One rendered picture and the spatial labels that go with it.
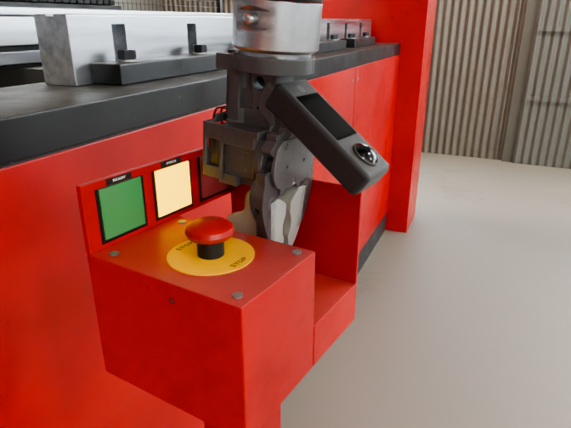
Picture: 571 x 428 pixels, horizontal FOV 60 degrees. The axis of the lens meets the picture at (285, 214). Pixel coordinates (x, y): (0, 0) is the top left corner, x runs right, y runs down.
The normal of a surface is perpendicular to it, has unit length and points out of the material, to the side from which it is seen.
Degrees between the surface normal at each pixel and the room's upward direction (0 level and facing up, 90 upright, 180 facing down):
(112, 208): 90
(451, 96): 90
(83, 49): 90
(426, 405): 0
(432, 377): 0
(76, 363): 90
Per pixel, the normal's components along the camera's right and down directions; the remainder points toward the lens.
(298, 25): 0.45, 0.39
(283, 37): 0.16, 0.41
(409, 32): -0.39, 0.33
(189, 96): 0.92, 0.14
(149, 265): 0.00, -0.93
